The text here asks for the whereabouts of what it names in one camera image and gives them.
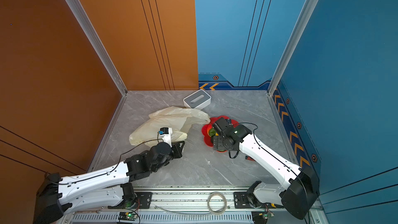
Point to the aluminium rail frame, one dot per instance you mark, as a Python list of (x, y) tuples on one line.
[(187, 205)]

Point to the cream plastic bag orange prints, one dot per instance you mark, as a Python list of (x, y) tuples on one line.
[(180, 120)]

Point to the right green circuit board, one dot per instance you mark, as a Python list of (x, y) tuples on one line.
[(261, 217)]

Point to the left green circuit board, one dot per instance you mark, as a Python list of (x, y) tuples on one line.
[(128, 217)]

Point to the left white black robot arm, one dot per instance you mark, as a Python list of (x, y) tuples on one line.
[(110, 186)]

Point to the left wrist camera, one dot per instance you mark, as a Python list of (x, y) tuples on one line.
[(166, 135)]

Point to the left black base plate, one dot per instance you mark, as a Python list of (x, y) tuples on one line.
[(141, 200)]

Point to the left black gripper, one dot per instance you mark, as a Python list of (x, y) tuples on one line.
[(178, 151)]

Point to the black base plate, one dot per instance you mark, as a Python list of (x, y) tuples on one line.
[(141, 200), (243, 200)]

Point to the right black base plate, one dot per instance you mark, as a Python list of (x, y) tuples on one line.
[(243, 200)]

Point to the white grey tissue box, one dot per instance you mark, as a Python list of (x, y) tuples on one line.
[(197, 100)]

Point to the red black ratchet wrench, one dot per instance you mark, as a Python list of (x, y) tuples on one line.
[(249, 158)]

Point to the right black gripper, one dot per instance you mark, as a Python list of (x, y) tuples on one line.
[(217, 143)]

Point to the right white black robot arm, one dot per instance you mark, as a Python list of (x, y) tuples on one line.
[(298, 187)]

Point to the green circuit board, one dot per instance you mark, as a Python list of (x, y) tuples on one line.
[(261, 217), (128, 217)]

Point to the coiled clear tube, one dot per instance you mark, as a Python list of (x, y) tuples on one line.
[(217, 203)]

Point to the red flower-shaped plate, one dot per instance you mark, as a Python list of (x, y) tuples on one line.
[(205, 128)]

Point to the silver wrench on rail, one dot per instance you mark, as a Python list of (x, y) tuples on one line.
[(95, 211)]

